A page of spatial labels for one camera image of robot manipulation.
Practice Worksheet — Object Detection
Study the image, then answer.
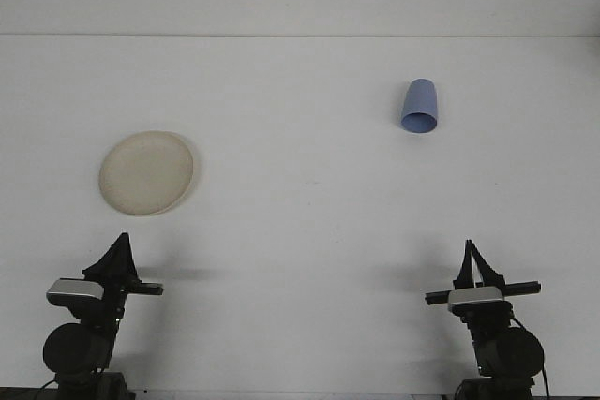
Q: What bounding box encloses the pale blue cup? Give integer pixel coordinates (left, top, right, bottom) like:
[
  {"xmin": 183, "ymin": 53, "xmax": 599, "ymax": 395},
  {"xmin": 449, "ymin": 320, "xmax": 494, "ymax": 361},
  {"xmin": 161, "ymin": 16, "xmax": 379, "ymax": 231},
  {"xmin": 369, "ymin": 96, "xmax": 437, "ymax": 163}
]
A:
[{"xmin": 399, "ymin": 78, "xmax": 440, "ymax": 135}]

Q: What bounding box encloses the pale round plate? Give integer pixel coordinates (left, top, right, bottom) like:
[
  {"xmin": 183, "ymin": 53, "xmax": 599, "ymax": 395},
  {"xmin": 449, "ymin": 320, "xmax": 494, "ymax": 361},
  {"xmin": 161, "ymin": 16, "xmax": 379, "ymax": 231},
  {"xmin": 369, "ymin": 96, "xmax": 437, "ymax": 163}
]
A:
[{"xmin": 97, "ymin": 129, "xmax": 196, "ymax": 218}]

